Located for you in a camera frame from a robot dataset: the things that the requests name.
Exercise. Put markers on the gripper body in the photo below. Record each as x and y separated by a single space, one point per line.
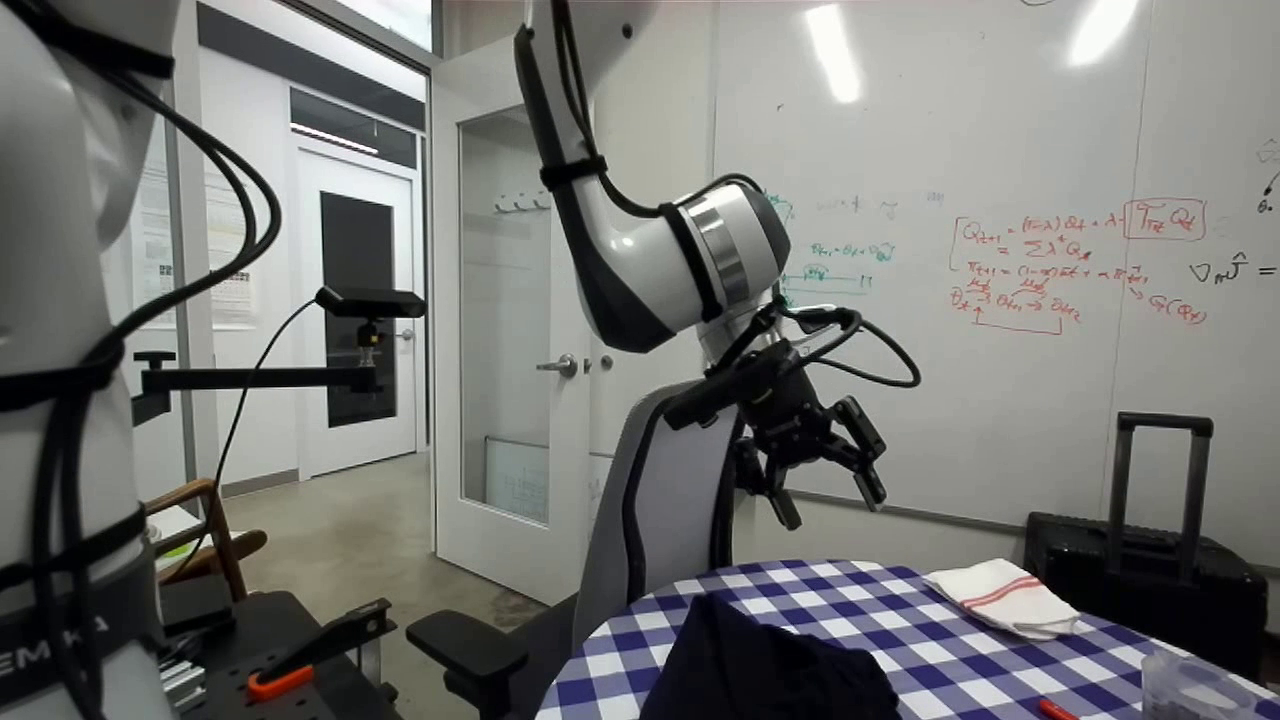
790 410

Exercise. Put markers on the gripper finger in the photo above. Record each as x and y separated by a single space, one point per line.
860 440
765 475

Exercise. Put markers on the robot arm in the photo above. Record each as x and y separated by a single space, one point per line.
640 270

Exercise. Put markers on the grey office chair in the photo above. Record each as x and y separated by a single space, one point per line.
680 480

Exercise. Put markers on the dark navy shirt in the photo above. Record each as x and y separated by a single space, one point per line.
760 670

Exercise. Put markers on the wooden chair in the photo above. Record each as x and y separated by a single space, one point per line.
222 530

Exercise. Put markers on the whiteboard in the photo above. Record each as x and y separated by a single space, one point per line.
1000 400

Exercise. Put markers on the white door with glass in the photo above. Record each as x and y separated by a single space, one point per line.
575 450

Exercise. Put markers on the white towel with red stripe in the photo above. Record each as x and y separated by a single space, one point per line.
1005 600

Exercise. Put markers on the blue white checkered tablecloth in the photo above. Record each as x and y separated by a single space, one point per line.
960 660

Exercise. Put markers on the black suitcase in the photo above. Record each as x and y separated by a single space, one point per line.
1150 590

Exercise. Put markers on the red pen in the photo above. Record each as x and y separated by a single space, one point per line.
1055 710

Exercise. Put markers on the white door with dark pane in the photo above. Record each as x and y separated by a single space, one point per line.
355 420

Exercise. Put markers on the clear plastic container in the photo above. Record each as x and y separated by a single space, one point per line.
1190 690

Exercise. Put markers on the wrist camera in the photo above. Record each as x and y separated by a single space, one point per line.
715 395

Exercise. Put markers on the wall coat hooks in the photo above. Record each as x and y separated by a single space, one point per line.
522 202

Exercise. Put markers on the camera on mount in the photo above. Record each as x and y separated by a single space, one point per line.
370 302

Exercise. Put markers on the wall poster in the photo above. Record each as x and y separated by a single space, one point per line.
230 270

